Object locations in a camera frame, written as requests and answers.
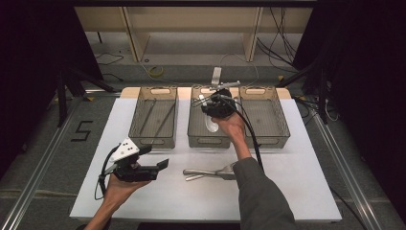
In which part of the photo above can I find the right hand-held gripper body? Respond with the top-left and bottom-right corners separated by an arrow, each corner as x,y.
200,66 -> 242,119

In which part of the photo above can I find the thin black floor cable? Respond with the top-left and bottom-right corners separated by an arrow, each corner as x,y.
95,52 -> 125,67

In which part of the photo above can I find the dark curtain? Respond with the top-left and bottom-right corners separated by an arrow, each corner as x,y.
0,0 -> 103,175
292,0 -> 406,223

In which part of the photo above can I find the person's right hand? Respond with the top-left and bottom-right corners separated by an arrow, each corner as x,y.
210,111 -> 247,145

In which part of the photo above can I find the white spoon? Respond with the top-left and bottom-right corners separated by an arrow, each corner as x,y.
198,94 -> 220,133

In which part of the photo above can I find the steel fork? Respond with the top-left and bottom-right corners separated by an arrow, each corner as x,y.
185,162 -> 237,182

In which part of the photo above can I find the black metal stand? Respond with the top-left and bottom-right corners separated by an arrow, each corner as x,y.
276,60 -> 330,126
56,65 -> 118,128

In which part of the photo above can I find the smoky clear plastic bin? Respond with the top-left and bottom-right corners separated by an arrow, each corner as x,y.
187,85 -> 241,150
127,85 -> 178,150
238,85 -> 291,150

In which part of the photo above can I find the bundle of black floor cables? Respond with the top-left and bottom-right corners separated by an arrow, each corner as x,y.
257,8 -> 307,70

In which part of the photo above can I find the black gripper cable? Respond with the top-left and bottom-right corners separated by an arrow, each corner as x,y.
94,145 -> 121,201
219,95 -> 265,173

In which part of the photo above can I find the dark metal chopstick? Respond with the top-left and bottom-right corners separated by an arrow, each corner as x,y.
139,99 -> 158,135
150,101 -> 177,145

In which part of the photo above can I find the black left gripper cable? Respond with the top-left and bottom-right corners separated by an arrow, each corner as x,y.
94,145 -> 121,201

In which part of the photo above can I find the wooden shelf unit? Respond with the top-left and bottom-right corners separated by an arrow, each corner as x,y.
74,6 -> 314,63

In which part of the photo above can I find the steel table knife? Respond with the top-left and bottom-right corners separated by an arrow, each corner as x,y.
182,168 -> 237,181

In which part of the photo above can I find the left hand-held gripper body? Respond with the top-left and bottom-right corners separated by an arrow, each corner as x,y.
101,137 -> 161,183

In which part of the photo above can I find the aluminium floor rail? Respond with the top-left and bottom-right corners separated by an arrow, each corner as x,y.
0,95 -> 85,230
310,111 -> 384,230

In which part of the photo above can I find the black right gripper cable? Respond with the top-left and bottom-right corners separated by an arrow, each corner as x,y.
219,95 -> 265,173

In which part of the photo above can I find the person's left hand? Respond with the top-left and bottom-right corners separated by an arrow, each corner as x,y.
103,173 -> 152,209

